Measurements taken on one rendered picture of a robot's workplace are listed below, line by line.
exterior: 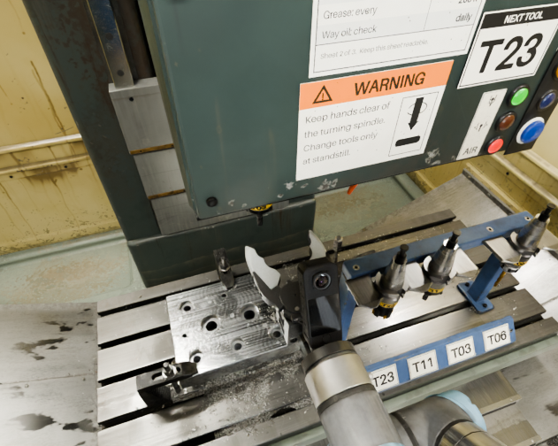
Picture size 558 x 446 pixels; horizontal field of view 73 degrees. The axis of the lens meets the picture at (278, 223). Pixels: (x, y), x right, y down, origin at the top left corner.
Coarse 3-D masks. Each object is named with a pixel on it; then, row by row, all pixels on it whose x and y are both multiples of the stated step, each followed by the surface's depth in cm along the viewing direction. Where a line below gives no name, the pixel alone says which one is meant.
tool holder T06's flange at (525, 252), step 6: (516, 234) 82; (510, 240) 81; (540, 240) 80; (516, 246) 79; (522, 246) 79; (540, 246) 79; (522, 252) 79; (528, 252) 79; (534, 252) 80; (528, 258) 80
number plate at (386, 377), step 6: (390, 366) 89; (372, 372) 88; (378, 372) 88; (384, 372) 88; (390, 372) 89; (396, 372) 89; (378, 378) 88; (384, 378) 88; (390, 378) 89; (396, 378) 89; (378, 384) 88; (384, 384) 88; (390, 384) 89; (396, 384) 89; (378, 390) 88
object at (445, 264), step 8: (440, 248) 72; (448, 248) 70; (456, 248) 70; (440, 256) 72; (448, 256) 71; (432, 264) 74; (440, 264) 72; (448, 264) 72; (440, 272) 73; (448, 272) 74
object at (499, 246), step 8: (488, 240) 82; (496, 240) 82; (504, 240) 82; (488, 248) 80; (496, 248) 80; (504, 248) 80; (512, 248) 80; (496, 256) 79; (504, 256) 78; (512, 256) 78; (520, 256) 79
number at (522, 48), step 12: (516, 36) 36; (528, 36) 36; (540, 36) 37; (504, 48) 36; (516, 48) 37; (528, 48) 37; (540, 48) 38; (504, 60) 37; (516, 60) 38; (528, 60) 38; (492, 72) 38; (504, 72) 38; (516, 72) 39
